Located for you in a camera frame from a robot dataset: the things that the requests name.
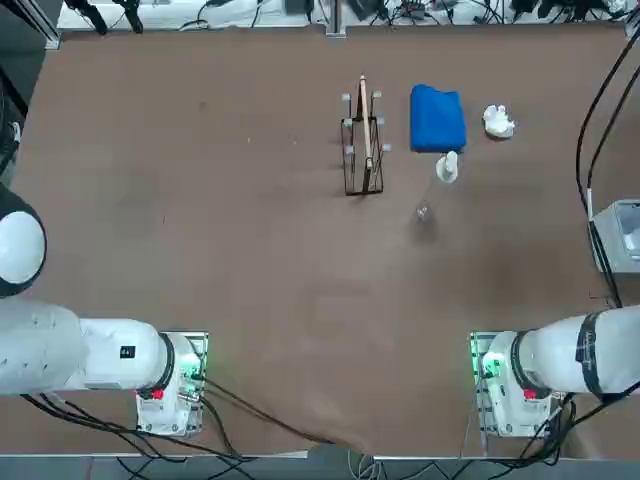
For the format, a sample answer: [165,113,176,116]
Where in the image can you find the white used tissue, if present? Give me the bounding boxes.
[482,103,517,139]

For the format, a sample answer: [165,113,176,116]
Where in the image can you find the stainless steel trash bin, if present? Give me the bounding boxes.
[591,198,640,274]

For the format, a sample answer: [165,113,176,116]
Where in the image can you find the clear bottle white pump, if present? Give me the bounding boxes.
[415,150,460,224]

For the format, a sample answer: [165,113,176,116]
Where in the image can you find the folded blue cloth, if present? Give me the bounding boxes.
[409,83,468,154]

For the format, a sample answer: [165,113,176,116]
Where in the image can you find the black tripod legs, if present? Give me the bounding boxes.
[63,0,146,36]

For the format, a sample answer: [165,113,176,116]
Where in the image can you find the black wire rack wooden handle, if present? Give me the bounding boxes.
[339,74,394,197]

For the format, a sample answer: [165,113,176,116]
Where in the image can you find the long black table cable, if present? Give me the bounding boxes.
[199,377,337,446]

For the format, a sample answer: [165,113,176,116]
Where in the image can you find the aluminium frame post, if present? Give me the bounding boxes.
[325,0,348,37]

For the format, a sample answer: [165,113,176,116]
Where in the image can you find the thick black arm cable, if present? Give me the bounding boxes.
[575,29,640,309]

